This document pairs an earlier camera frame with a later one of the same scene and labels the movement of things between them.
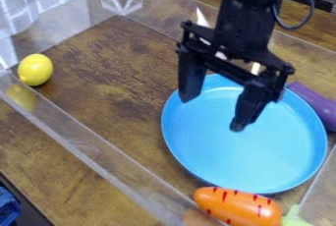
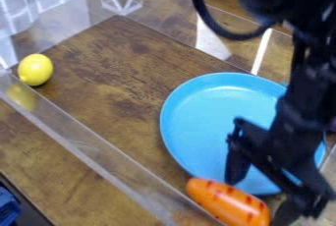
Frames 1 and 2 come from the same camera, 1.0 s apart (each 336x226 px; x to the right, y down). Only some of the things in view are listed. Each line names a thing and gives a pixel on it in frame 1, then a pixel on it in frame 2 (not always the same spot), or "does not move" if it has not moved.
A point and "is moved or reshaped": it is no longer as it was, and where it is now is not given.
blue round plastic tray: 267,157 does not move
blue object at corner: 10,207 does not move
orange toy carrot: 238,208 is moved or reshaped
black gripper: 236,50 to 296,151
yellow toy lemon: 36,69 does not move
